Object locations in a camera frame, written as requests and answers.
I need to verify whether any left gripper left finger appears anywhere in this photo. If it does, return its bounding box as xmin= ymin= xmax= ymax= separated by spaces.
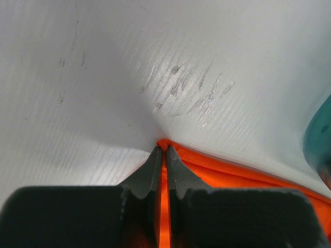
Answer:
xmin=1 ymin=147 xmax=162 ymax=247

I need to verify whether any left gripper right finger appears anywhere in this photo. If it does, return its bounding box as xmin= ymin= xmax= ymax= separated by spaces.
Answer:
xmin=166 ymin=147 xmax=329 ymax=247

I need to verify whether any orange t shirt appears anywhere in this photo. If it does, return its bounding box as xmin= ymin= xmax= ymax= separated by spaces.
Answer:
xmin=157 ymin=139 xmax=330 ymax=247

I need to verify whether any teal plastic bin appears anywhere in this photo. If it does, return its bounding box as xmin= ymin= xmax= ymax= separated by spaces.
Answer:
xmin=303 ymin=97 xmax=331 ymax=188

